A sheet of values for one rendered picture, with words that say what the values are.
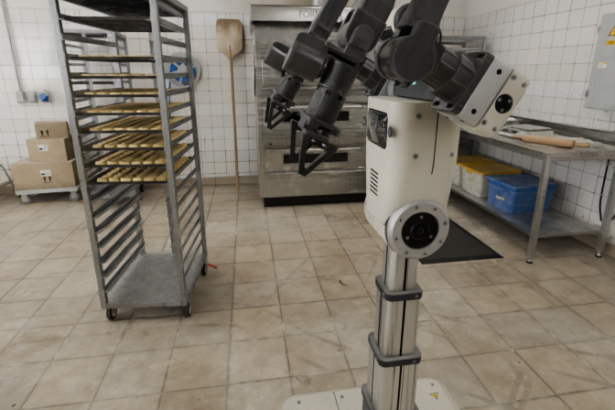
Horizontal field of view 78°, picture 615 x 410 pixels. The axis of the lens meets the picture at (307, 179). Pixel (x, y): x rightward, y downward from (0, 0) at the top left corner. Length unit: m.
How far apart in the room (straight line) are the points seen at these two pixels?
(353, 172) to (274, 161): 0.86
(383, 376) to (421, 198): 0.56
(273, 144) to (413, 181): 3.14
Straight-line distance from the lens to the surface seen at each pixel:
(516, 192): 3.71
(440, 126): 0.90
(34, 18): 5.43
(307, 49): 0.67
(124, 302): 2.53
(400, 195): 0.92
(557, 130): 4.14
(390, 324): 1.15
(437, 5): 0.74
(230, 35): 4.88
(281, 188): 4.09
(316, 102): 0.68
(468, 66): 0.75
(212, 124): 4.96
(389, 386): 1.28
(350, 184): 4.22
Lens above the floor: 1.43
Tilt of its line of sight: 16 degrees down
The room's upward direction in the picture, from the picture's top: straight up
